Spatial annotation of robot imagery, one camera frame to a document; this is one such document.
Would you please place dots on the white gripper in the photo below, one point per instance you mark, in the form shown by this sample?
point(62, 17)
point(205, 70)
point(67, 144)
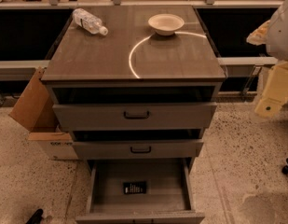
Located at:
point(281, 36)

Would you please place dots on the black rxbar chocolate wrapper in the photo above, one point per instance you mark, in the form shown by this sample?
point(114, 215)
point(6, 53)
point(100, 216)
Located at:
point(138, 187)

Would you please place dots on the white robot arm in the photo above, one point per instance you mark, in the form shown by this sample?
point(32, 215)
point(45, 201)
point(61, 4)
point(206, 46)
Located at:
point(274, 34)

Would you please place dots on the grey top drawer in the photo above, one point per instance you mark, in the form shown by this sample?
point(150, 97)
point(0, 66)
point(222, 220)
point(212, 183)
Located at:
point(101, 109)

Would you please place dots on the grey three-drawer cabinet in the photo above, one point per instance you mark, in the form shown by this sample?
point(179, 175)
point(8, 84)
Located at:
point(132, 54)

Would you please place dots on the grey open bottom drawer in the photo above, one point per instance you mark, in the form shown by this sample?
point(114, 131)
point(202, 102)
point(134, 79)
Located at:
point(168, 198)

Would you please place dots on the grey middle drawer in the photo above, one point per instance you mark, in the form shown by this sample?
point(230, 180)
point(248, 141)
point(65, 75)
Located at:
point(96, 145)

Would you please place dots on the white paper bowl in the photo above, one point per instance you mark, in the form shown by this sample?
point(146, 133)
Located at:
point(166, 24)

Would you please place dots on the clear plastic water bottle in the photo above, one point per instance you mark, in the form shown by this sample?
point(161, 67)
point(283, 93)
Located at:
point(89, 22)

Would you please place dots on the open cardboard box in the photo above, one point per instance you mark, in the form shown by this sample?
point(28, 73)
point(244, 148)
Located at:
point(34, 112)

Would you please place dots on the black object on floor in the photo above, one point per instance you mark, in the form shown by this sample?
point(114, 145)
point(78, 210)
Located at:
point(36, 218)

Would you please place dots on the black middle drawer handle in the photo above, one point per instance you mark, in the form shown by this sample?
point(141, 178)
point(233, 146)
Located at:
point(140, 150)

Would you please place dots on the black drawer handle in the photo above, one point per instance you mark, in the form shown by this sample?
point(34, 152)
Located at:
point(140, 150)
point(129, 115)

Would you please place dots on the black top drawer handle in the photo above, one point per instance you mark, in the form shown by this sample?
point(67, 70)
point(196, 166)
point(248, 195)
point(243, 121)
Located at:
point(129, 115)

